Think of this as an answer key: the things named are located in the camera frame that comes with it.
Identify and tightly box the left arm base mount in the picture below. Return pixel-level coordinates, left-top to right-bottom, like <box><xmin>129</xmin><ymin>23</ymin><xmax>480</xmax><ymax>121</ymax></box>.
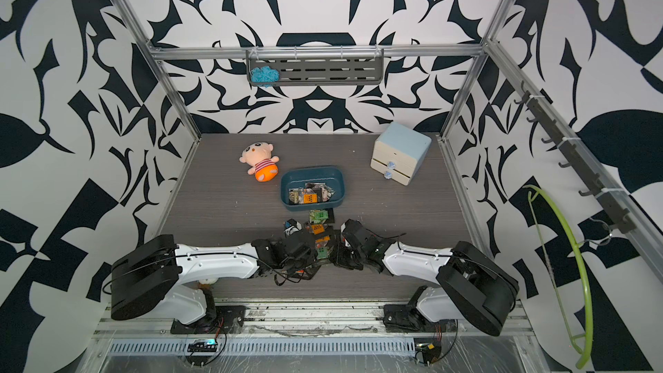
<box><xmin>170</xmin><ymin>305</ymin><xmax>247</xmax><ymax>335</ymax></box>

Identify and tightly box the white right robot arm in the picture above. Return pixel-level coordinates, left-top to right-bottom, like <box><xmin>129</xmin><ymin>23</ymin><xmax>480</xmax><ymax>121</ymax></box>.
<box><xmin>335</xmin><ymin>219</ymin><xmax>520</xmax><ymax>337</ymax></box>

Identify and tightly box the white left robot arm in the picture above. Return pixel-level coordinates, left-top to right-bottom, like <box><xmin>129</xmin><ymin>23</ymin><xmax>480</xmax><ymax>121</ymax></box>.
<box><xmin>110</xmin><ymin>231</ymin><xmax>317</xmax><ymax>325</ymax></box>

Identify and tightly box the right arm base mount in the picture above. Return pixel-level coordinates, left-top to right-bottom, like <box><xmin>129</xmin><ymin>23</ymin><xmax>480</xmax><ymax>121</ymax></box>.
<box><xmin>383</xmin><ymin>304</ymin><xmax>457</xmax><ymax>333</ymax></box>

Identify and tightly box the orange label tea bag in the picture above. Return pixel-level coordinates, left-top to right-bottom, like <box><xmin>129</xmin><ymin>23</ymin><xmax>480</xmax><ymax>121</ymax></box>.
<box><xmin>306</xmin><ymin>224</ymin><xmax>336</xmax><ymax>249</ymax></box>

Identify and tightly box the grey wall shelf rack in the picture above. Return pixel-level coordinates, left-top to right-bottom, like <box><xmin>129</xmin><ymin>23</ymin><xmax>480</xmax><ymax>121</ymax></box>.
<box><xmin>245</xmin><ymin>52</ymin><xmax>385</xmax><ymax>86</ymax></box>

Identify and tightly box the teal plastic storage box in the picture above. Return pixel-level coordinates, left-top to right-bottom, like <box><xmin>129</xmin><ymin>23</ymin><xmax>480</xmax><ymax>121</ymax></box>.
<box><xmin>281</xmin><ymin>166</ymin><xmax>345</xmax><ymax>212</ymax></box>

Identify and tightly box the plush baby doll toy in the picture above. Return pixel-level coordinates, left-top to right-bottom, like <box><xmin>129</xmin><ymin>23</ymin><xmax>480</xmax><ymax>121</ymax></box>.
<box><xmin>239</xmin><ymin>142</ymin><xmax>280</xmax><ymax>182</ymax></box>

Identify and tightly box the cream blue mini drawer cabinet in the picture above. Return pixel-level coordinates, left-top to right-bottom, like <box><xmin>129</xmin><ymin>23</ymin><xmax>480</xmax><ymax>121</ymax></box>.
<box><xmin>371</xmin><ymin>123</ymin><xmax>432</xmax><ymax>186</ymax></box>

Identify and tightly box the green label tea bag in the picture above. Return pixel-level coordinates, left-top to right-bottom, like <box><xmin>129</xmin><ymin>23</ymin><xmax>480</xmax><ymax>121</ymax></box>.
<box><xmin>309</xmin><ymin>208</ymin><xmax>335</xmax><ymax>224</ymax></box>
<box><xmin>316</xmin><ymin>246</ymin><xmax>333</xmax><ymax>262</ymax></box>

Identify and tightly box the blue scrunchy sponge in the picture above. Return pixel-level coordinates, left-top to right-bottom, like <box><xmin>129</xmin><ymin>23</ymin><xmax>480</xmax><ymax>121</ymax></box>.
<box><xmin>250</xmin><ymin>67</ymin><xmax>281</xmax><ymax>87</ymax></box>

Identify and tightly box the dark hook rail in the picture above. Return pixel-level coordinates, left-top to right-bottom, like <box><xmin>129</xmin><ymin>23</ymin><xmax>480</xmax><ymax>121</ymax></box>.
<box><xmin>517</xmin><ymin>88</ymin><xmax>637</xmax><ymax>234</ymax></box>

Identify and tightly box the green hose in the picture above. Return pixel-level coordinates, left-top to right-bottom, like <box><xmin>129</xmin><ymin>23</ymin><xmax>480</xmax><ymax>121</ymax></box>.
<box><xmin>522</xmin><ymin>185</ymin><xmax>595</xmax><ymax>370</ymax></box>

